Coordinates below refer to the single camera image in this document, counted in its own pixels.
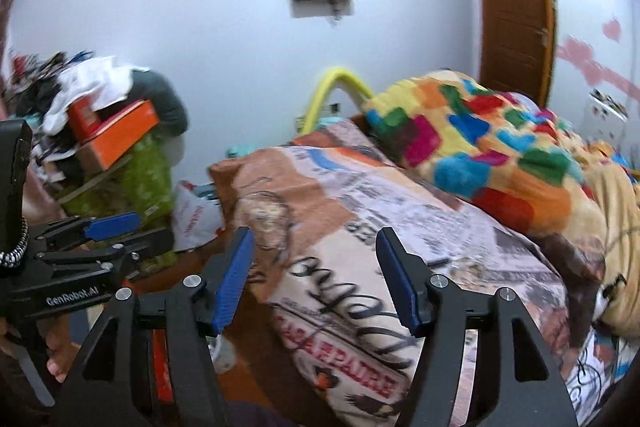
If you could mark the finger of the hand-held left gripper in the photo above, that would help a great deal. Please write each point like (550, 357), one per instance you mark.
(140, 247)
(112, 223)

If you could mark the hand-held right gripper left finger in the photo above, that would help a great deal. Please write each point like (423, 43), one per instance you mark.
(232, 277)

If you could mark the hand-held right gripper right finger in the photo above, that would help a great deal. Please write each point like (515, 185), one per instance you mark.
(400, 277)

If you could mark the person's left hand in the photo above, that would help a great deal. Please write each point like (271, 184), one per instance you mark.
(60, 357)

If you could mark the green patterned cloth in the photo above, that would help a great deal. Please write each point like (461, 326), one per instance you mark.
(142, 177)

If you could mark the white plastic bag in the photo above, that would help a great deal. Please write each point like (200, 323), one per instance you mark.
(195, 217)

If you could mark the newspaper print pillow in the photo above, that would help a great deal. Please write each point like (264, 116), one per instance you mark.
(325, 257)

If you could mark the orange shoe box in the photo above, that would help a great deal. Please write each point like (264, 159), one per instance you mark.
(82, 114)
(125, 129)

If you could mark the red plastic object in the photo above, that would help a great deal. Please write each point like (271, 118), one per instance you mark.
(161, 367)

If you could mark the teal cloth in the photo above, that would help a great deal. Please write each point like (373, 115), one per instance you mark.
(242, 153)

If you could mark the dark grey cloth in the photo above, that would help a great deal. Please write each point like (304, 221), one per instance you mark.
(160, 94)

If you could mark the pile of clothes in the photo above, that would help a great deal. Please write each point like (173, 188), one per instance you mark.
(90, 77)

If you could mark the colourful patchwork fleece blanket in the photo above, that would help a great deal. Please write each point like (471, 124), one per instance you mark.
(475, 147)

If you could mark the white printed bed sheet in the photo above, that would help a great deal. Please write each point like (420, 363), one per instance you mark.
(595, 372)

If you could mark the brown wooden door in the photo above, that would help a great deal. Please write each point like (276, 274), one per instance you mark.
(515, 7)

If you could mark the yellow bed frame bar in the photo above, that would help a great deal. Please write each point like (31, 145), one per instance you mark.
(340, 74)

